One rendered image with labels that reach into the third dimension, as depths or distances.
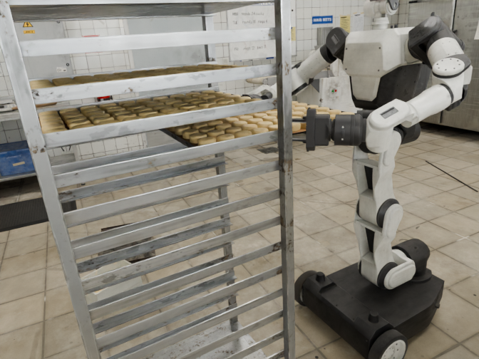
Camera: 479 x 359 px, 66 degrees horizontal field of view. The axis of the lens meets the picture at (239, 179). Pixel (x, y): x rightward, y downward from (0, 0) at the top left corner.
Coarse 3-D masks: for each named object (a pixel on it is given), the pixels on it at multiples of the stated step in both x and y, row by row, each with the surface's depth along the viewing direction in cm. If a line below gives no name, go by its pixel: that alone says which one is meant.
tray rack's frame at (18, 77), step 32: (0, 0) 63; (0, 32) 65; (32, 96) 70; (32, 128) 71; (32, 160) 73; (64, 224) 79; (64, 256) 81; (96, 352) 92; (160, 352) 160; (224, 352) 158; (256, 352) 157
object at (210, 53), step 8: (208, 16) 127; (208, 24) 128; (208, 48) 131; (208, 56) 132; (216, 168) 149; (224, 168) 148; (224, 192) 151; (224, 216) 154; (224, 232) 157; (224, 248) 161; (232, 320) 173
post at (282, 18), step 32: (288, 0) 90; (288, 32) 93; (288, 64) 96; (288, 96) 99; (288, 128) 102; (288, 160) 105; (288, 192) 108; (288, 224) 112; (288, 256) 116; (288, 288) 120; (288, 320) 124; (288, 352) 129
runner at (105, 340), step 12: (252, 276) 115; (264, 276) 117; (228, 288) 111; (240, 288) 114; (192, 300) 106; (204, 300) 108; (168, 312) 103; (180, 312) 105; (132, 324) 98; (144, 324) 100; (156, 324) 102; (108, 336) 96; (120, 336) 97
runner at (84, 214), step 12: (252, 168) 103; (264, 168) 105; (276, 168) 107; (204, 180) 97; (216, 180) 98; (228, 180) 100; (156, 192) 91; (168, 192) 92; (180, 192) 94; (96, 204) 85; (108, 204) 86; (120, 204) 87; (132, 204) 89; (144, 204) 90; (72, 216) 83; (84, 216) 84; (96, 216) 85
